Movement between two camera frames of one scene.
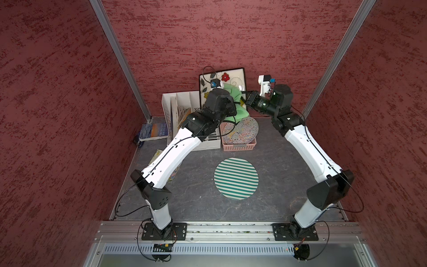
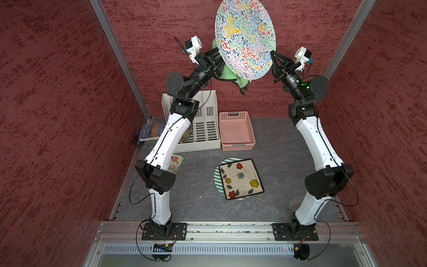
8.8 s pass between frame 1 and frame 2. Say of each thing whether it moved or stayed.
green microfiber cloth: moved
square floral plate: moved
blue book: stayed
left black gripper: moved
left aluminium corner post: stayed
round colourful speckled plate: moved
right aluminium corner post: stayed
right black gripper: moved
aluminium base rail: stayed
